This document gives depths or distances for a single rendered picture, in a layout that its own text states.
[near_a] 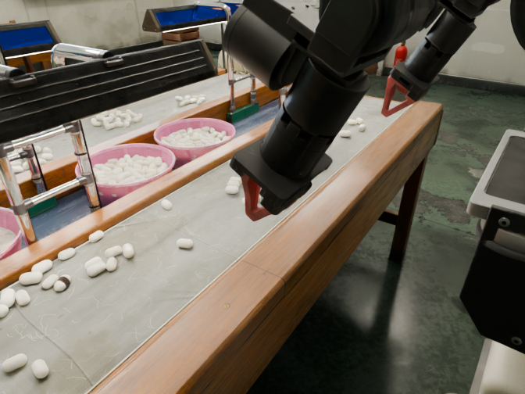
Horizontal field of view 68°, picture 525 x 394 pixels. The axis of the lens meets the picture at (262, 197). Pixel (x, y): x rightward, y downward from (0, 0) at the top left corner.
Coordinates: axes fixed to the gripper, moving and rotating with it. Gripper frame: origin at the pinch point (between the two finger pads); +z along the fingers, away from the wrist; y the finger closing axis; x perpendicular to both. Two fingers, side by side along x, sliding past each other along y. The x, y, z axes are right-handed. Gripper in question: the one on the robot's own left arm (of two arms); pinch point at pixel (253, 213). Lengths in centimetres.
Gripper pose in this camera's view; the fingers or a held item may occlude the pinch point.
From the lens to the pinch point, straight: 45.2
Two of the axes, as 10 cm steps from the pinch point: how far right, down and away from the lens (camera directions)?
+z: -3.8, 6.3, 6.8
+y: -5.8, 4.2, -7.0
